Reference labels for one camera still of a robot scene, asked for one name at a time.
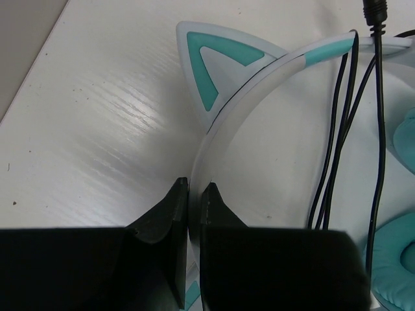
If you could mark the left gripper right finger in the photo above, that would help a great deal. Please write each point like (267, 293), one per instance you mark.
(263, 268)

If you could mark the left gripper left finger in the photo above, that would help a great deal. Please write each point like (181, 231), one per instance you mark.
(141, 266)

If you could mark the teal cat-ear headphones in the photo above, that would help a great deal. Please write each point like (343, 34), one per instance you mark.
(313, 139)

